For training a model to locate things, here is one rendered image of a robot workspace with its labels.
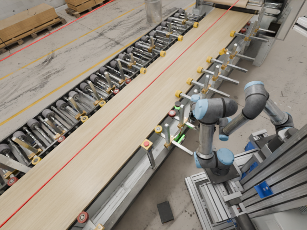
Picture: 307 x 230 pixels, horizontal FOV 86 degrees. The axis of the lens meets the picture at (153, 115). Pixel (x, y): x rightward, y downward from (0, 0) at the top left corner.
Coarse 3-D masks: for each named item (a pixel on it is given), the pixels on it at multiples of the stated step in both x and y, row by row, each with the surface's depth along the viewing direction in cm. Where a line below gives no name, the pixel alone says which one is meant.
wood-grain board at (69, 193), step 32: (192, 32) 276; (224, 32) 266; (160, 64) 236; (192, 64) 228; (128, 96) 205; (160, 96) 199; (96, 128) 182; (128, 128) 177; (64, 160) 163; (96, 160) 160; (32, 192) 148; (64, 192) 145; (96, 192) 142; (0, 224) 136; (32, 224) 133; (64, 224) 130
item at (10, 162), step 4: (0, 156) 139; (4, 156) 144; (0, 160) 140; (4, 160) 142; (8, 160) 145; (12, 160) 150; (8, 164) 147; (12, 164) 150; (16, 164) 153; (20, 164) 157; (16, 168) 155; (20, 168) 158; (24, 168) 161; (28, 168) 165
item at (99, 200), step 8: (240, 32) 279; (232, 40) 262; (232, 48) 284; (224, 56) 267; (216, 64) 252; (200, 80) 226; (192, 88) 215; (184, 104) 219; (176, 112) 209; (168, 120) 200; (152, 136) 183; (136, 152) 169; (144, 152) 186; (128, 160) 163; (136, 160) 178; (128, 168) 172; (120, 176) 165; (112, 184) 160; (104, 192) 153; (112, 192) 168; (96, 200) 149; (104, 200) 161; (88, 208) 143; (96, 208) 156; (72, 224) 135; (80, 224) 146
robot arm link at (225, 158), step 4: (220, 148) 115; (224, 148) 115; (216, 152) 115; (220, 152) 113; (224, 152) 113; (228, 152) 113; (232, 152) 113; (216, 156) 113; (220, 156) 111; (224, 156) 111; (228, 156) 111; (232, 156) 111; (216, 160) 112; (220, 160) 110; (224, 160) 110; (228, 160) 110; (232, 160) 110; (216, 164) 112; (220, 164) 112; (224, 164) 111; (228, 164) 110; (220, 168) 118; (224, 168) 117
